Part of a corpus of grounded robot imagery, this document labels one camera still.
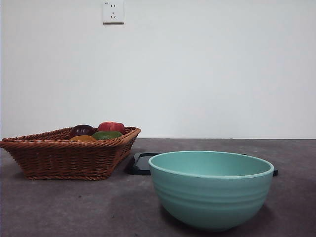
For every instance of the green avocado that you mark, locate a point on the green avocado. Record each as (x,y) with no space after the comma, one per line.
(106,135)

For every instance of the brown wicker basket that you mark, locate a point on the brown wicker basket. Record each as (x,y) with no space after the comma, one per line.
(61,160)

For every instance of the brown-yellow kiwi fruit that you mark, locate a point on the brown-yellow kiwi fruit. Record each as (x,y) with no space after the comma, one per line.
(82,138)

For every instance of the dark purple plum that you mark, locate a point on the dark purple plum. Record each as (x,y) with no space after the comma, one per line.
(81,130)

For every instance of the red apple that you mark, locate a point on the red apple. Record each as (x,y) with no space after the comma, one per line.
(111,127)

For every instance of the white wall socket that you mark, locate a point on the white wall socket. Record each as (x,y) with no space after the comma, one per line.
(113,12)

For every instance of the teal ribbed bowl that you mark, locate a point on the teal ribbed bowl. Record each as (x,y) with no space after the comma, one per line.
(209,197)

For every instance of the dark green plastic tray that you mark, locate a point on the dark green plastic tray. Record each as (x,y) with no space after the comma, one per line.
(138,165)

